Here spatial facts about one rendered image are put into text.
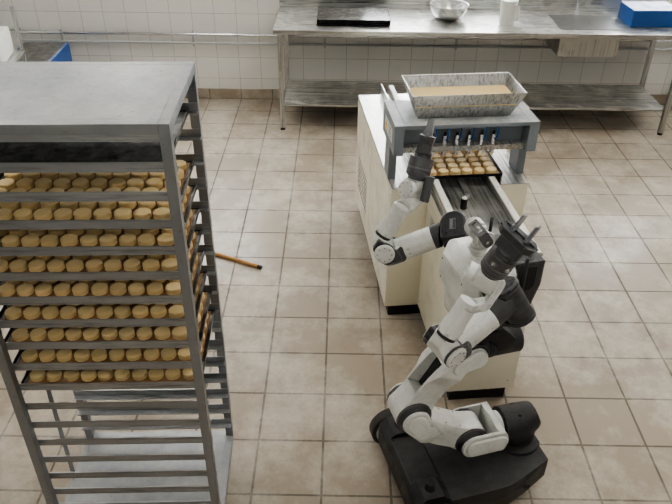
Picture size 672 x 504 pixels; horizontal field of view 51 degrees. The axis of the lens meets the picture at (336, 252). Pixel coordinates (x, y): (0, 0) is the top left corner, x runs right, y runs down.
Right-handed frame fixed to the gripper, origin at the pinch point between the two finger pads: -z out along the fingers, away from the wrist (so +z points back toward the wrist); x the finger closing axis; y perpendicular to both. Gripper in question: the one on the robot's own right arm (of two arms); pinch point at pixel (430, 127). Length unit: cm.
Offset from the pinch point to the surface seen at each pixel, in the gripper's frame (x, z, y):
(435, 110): -92, -6, 6
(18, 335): 65, 93, 107
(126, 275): 70, 61, 72
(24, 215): 80, 49, 100
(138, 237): 68, 49, 71
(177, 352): 47, 91, 60
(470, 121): -96, -5, -12
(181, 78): 58, 2, 70
